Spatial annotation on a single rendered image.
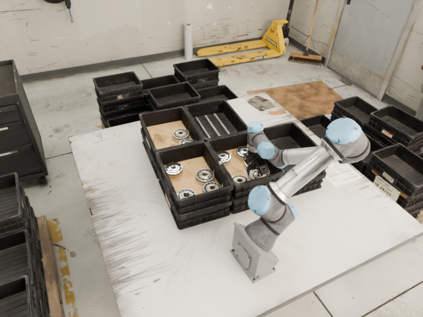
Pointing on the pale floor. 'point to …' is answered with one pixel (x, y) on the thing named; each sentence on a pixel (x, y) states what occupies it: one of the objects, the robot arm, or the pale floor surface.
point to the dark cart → (18, 129)
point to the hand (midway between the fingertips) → (255, 178)
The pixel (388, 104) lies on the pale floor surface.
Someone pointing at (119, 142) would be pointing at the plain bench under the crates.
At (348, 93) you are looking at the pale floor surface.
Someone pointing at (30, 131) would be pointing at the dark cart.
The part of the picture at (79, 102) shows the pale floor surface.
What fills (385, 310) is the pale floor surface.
